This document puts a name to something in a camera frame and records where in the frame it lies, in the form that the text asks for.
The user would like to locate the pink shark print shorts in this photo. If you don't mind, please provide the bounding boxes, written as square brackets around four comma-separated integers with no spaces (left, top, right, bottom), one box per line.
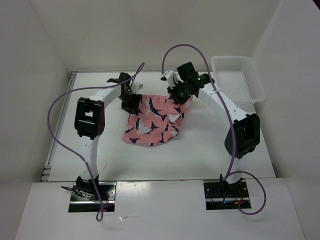
[122,94,193,147]

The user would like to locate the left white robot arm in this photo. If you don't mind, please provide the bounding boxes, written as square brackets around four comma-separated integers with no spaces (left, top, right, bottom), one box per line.
[73,72,143,200]

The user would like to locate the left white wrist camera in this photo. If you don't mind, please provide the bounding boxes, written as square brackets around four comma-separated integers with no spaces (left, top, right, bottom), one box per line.
[129,82,144,95]

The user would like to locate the aluminium rail table edge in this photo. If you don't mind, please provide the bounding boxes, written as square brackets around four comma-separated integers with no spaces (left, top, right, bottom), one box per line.
[40,71,78,183]

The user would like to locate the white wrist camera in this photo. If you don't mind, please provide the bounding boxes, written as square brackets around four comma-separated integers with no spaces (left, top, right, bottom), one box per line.
[160,70,180,89]
[129,82,144,95]

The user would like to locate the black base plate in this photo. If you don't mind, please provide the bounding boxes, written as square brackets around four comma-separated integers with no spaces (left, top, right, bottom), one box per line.
[64,182,117,213]
[203,179,252,211]

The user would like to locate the white plastic mesh basket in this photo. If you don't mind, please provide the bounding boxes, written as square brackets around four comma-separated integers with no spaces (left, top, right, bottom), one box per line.
[211,55,266,104]

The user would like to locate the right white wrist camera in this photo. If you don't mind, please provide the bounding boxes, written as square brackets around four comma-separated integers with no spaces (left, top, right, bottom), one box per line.
[160,70,180,89]

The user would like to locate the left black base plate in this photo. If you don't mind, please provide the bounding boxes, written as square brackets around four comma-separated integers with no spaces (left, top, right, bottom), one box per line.
[64,182,117,213]

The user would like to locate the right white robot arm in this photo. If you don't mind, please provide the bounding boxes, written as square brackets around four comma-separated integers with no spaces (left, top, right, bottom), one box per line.
[161,62,261,197]

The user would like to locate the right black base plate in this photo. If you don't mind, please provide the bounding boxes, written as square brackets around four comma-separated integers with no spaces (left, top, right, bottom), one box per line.
[203,179,252,211]

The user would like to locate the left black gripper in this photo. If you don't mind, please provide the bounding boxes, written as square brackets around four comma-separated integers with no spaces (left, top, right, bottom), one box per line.
[118,91,142,116]

